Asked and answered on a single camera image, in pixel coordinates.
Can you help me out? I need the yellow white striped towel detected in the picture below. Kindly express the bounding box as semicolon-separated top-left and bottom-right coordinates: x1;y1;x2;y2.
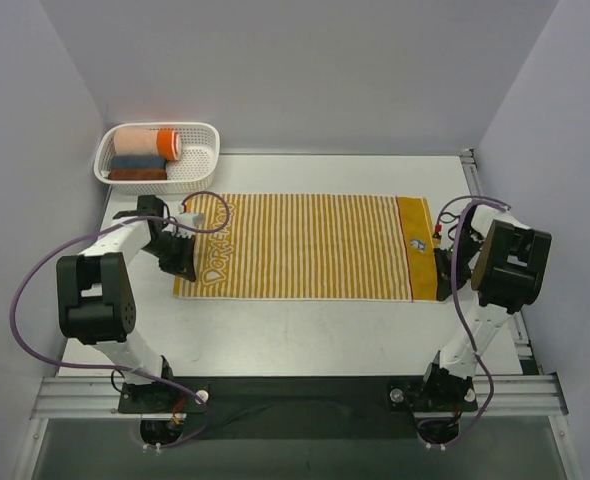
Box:
173;193;438;302

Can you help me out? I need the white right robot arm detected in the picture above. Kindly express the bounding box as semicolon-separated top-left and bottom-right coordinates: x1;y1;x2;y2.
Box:
418;196;553;412

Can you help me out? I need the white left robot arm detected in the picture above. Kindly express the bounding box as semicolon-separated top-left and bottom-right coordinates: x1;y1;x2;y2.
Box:
56;195;203;413

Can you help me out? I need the brown rolled towel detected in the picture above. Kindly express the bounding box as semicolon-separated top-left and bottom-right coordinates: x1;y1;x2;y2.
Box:
108;168;167;182

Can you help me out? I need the white perforated plastic basket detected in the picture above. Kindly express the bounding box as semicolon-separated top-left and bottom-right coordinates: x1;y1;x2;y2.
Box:
94;122;220;195

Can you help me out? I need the blue grey rolled towel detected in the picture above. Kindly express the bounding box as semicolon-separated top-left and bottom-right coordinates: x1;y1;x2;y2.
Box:
110;155;166;170

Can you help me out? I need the peach orange rolled towel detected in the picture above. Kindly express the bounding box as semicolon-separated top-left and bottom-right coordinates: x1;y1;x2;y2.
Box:
113;127;182;162

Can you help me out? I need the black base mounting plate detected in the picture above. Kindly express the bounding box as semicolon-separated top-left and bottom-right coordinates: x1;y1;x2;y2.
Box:
117;376;478;444

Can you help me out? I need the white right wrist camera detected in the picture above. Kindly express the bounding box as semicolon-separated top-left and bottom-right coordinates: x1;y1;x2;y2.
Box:
432;224;444;241

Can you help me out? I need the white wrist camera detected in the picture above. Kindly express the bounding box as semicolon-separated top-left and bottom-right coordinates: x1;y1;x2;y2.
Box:
176;212;205;229
432;224;444;241

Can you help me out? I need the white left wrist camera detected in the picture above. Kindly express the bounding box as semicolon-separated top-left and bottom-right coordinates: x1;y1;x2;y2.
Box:
176;212;205;229

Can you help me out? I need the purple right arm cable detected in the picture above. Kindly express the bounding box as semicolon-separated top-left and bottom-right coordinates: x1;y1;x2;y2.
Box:
417;194;512;446

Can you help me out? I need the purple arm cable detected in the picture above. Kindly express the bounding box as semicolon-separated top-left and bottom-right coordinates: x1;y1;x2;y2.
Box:
417;194;512;446
10;191;232;448

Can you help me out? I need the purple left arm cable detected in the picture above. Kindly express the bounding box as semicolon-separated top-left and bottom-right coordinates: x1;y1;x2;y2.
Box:
10;191;232;448

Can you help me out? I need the aluminium right side rail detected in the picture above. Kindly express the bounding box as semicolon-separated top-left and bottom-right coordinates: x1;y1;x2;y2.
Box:
460;148;546;376

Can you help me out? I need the aluminium rail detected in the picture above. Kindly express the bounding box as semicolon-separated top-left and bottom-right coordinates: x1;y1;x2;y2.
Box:
460;148;546;376
31;375;568;419

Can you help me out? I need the aluminium front rail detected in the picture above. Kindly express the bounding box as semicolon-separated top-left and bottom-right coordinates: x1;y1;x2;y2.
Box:
31;375;568;419

